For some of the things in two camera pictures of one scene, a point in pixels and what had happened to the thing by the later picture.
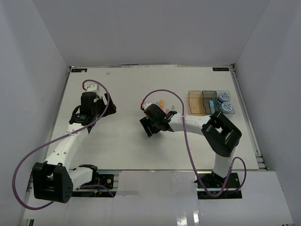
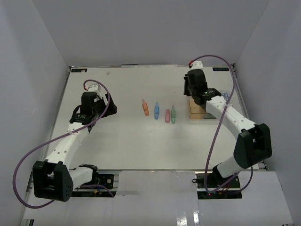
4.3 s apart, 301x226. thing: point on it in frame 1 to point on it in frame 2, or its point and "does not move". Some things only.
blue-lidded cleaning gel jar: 224,97 does not move
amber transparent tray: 195,106 does not move
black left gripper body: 100,108 does not move
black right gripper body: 146,122 to 188,90
